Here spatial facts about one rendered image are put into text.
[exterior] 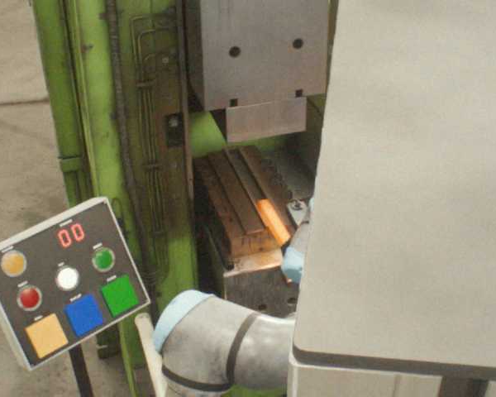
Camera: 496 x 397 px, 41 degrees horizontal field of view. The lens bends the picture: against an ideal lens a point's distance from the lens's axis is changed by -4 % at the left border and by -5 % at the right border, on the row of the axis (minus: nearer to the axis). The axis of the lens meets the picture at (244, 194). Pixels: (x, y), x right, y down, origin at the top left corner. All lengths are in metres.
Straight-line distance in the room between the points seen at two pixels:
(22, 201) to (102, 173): 2.09
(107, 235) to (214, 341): 0.68
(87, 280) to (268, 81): 0.62
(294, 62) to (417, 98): 1.41
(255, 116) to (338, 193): 1.48
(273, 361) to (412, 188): 0.84
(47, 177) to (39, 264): 2.46
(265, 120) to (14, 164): 2.73
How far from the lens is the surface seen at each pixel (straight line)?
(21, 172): 4.12
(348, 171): 0.18
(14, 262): 1.56
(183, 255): 2.01
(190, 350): 1.04
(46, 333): 1.59
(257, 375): 1.01
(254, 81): 1.61
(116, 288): 1.64
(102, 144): 1.76
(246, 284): 1.86
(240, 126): 1.65
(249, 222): 1.87
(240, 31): 1.55
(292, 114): 1.68
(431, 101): 0.22
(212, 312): 1.04
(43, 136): 4.45
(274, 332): 1.01
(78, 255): 1.61
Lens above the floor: 2.12
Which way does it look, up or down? 35 degrees down
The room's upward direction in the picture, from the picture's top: 1 degrees counter-clockwise
